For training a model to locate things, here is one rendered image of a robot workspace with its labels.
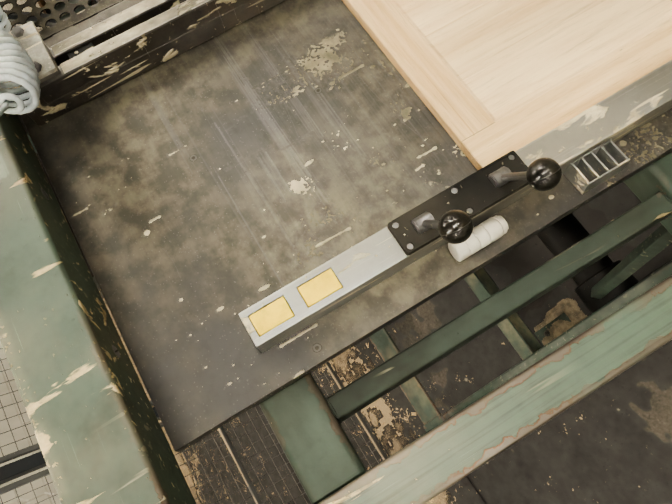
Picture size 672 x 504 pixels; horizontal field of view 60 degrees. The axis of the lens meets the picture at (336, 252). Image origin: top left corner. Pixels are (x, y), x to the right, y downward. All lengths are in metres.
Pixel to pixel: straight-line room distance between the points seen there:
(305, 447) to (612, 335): 0.40
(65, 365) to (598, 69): 0.81
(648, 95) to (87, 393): 0.81
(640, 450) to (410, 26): 1.86
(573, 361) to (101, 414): 0.53
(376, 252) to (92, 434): 0.39
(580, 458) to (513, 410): 1.87
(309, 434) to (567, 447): 1.88
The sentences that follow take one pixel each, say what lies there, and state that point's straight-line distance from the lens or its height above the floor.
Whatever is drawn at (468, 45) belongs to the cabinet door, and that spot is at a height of 1.25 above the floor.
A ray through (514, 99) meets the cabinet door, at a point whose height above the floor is 1.26.
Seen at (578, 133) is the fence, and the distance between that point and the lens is 0.86.
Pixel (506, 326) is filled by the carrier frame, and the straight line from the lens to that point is 2.28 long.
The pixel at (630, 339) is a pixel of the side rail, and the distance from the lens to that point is 0.76.
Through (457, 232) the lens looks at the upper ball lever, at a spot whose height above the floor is 1.53.
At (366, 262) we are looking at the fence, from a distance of 0.74.
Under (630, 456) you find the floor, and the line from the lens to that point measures 2.47.
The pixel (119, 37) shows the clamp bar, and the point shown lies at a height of 1.64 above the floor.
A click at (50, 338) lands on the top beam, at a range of 0.75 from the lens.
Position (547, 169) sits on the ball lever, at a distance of 0.68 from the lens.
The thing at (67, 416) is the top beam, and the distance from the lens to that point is 0.72.
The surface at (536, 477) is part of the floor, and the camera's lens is 2.71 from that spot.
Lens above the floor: 2.04
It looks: 42 degrees down
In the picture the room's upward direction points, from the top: 104 degrees counter-clockwise
